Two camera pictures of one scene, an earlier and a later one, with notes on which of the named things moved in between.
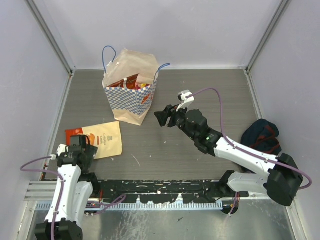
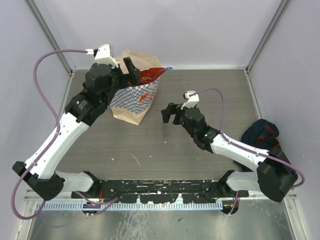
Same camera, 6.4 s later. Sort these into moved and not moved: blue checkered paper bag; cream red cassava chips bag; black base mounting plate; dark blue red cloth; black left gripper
Moved: cream red cassava chips bag; black left gripper
Not moved: black base mounting plate; blue checkered paper bag; dark blue red cloth
